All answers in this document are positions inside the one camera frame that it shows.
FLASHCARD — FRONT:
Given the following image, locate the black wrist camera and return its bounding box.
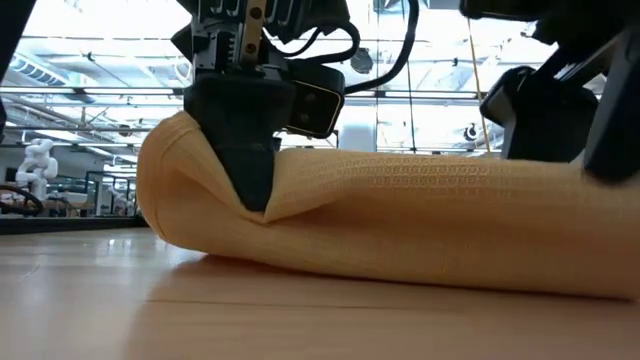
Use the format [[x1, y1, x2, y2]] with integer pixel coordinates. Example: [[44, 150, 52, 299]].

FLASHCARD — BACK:
[[288, 62, 347, 140], [479, 64, 600, 162]]

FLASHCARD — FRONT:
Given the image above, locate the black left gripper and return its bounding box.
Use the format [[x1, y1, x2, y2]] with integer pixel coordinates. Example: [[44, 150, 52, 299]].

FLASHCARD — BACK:
[[169, 0, 351, 212]]

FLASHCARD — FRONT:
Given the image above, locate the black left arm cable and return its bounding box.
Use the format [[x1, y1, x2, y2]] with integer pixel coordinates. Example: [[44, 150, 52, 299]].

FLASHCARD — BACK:
[[343, 0, 421, 97]]

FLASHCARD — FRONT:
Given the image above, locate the yellow hanging cable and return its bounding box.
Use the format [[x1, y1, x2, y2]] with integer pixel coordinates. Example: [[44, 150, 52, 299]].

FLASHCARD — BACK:
[[467, 19, 494, 154]]

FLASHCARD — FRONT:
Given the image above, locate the yellow waffle weave towel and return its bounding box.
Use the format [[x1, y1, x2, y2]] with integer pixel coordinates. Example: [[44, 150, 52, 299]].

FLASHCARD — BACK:
[[135, 110, 640, 301]]

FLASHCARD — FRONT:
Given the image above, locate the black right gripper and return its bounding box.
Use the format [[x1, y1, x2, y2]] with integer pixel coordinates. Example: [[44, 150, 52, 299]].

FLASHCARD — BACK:
[[459, 0, 640, 182]]

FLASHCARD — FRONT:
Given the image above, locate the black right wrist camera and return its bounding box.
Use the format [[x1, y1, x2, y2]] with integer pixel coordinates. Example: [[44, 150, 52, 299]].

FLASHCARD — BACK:
[[479, 64, 600, 162]]

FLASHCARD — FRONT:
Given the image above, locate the long horizontal light bar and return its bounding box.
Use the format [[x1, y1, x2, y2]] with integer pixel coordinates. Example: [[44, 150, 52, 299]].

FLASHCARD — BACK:
[[0, 85, 501, 101]]

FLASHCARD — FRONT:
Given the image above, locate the black hanging cable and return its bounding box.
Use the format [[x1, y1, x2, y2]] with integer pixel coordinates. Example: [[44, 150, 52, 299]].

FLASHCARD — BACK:
[[405, 59, 417, 151]]

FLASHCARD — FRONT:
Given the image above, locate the silver ventilation duct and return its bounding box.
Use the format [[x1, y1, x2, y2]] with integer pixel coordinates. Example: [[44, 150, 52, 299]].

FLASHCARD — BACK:
[[7, 52, 69, 87]]

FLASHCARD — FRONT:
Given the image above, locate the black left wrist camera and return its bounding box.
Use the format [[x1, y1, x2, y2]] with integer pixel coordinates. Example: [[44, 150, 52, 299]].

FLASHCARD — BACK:
[[288, 62, 347, 140]]

